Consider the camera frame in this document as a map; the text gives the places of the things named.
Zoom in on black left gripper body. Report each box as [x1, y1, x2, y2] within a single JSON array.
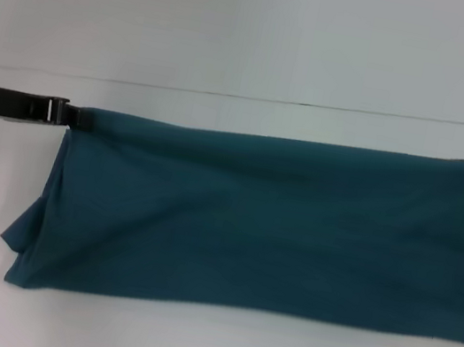
[[0, 84, 56, 127]]

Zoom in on blue FREE print t-shirt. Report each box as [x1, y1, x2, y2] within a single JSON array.
[[0, 79, 464, 347]]

